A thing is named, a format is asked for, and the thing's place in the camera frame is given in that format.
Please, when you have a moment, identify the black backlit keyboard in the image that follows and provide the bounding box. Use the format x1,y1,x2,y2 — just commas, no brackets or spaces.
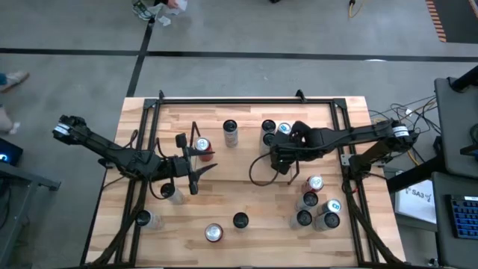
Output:
449,194,478,241

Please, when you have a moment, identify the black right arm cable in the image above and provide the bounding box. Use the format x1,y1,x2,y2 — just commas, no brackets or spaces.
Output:
249,151,281,188

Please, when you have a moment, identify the red Coke can white script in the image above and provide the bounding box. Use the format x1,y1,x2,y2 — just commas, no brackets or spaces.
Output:
301,174,325,194

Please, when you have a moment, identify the teal palm Celsius can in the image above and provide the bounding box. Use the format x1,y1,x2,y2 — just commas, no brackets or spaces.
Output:
232,211,250,233

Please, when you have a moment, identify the white Celsius can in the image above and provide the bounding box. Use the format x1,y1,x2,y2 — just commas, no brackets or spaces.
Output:
223,119,240,149
290,209,314,230
260,119,278,137
134,209,164,230
294,191,320,212
312,211,341,232
160,182,187,205
260,132,277,156

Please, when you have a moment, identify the black floor cable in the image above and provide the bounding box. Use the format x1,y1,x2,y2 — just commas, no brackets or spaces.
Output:
367,95,438,167

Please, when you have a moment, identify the black desk leg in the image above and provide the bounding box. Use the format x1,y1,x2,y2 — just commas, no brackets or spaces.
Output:
386,155,447,192

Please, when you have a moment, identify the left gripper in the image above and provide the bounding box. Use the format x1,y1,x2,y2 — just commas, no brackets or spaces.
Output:
172,133,219,196

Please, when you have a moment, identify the yellow hanging cable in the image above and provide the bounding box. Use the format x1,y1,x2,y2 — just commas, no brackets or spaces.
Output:
347,0,366,19

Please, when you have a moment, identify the black aluminium table frame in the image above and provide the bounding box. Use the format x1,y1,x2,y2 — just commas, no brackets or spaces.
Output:
80,89,406,268

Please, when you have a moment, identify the black device blue light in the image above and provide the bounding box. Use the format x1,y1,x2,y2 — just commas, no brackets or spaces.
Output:
0,137,24,168

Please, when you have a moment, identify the black mat orange striped edge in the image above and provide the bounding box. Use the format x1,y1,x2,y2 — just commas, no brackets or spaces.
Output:
425,0,478,44

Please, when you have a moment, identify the red Coke can black script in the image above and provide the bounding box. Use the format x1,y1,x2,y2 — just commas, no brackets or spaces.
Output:
204,223,224,243

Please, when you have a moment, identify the white printed paper sheet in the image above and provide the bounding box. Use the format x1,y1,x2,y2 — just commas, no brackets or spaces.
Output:
394,179,437,225

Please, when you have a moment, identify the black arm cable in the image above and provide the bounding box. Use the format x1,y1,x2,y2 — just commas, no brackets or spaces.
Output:
128,129,177,201
249,151,281,188

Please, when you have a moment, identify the blue silver Red Bull can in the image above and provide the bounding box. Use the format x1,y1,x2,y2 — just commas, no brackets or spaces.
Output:
276,121,293,137
317,198,343,217

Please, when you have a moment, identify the grey desk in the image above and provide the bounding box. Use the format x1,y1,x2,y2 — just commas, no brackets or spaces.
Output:
431,171,478,269
0,161,62,262

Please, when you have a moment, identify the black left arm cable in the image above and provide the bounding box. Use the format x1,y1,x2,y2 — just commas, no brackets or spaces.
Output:
128,129,177,201

